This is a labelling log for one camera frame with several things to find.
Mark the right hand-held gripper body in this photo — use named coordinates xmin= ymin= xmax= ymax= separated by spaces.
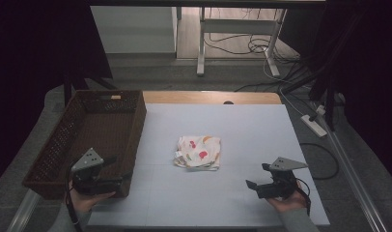
xmin=256 ymin=157 xmax=309 ymax=199

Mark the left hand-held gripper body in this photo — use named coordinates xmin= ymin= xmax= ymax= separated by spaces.
xmin=70 ymin=147 xmax=125 ymax=196

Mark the brown woven basket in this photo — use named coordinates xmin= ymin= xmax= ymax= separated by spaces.
xmin=22 ymin=89 xmax=148 ymax=200

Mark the white printed cloth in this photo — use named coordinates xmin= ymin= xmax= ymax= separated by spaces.
xmin=173 ymin=134 xmax=222 ymax=172

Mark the person's right hand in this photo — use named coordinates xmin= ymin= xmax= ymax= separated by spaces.
xmin=266 ymin=181 xmax=308 ymax=214

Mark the person's left hand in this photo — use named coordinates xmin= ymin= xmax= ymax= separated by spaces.
xmin=68 ymin=181 xmax=117 ymax=215

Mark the white power strip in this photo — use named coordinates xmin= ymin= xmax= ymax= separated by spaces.
xmin=300 ymin=114 xmax=328 ymax=138

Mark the black stand leg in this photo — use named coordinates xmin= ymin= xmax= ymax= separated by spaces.
xmin=309 ymin=62 xmax=337 ymax=132
xmin=63 ymin=72 xmax=119 ymax=107

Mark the wooden table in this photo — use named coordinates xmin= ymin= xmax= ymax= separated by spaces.
xmin=142 ymin=90 xmax=283 ymax=105

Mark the dark curtain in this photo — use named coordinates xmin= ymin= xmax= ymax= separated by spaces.
xmin=280 ymin=0 xmax=392 ymax=179
xmin=0 ymin=0 xmax=114 ymax=189

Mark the white cabinet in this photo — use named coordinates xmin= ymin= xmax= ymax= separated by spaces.
xmin=90 ymin=6 xmax=180 ymax=55

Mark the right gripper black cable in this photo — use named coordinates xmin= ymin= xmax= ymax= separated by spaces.
xmin=294 ymin=177 xmax=312 ymax=218

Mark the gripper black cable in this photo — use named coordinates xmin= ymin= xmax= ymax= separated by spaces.
xmin=65 ymin=162 xmax=85 ymax=232
xmin=294 ymin=177 xmax=312 ymax=218

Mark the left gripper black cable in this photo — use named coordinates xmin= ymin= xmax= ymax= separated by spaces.
xmin=65 ymin=162 xmax=85 ymax=232

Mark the black looped floor cable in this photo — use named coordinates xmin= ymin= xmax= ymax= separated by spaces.
xmin=298 ymin=142 xmax=340 ymax=181

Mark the metal rail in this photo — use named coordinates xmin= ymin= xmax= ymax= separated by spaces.
xmin=309 ymin=101 xmax=389 ymax=232
xmin=5 ymin=188 xmax=42 ymax=232

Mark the white floor cable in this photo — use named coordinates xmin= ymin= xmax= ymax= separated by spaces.
xmin=263 ymin=47 xmax=306 ymax=117

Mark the black floor cable bundle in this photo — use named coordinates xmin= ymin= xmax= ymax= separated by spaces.
xmin=205 ymin=8 xmax=302 ymax=64

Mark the white desk frame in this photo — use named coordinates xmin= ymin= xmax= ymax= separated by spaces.
xmin=196 ymin=7 xmax=287 ymax=77

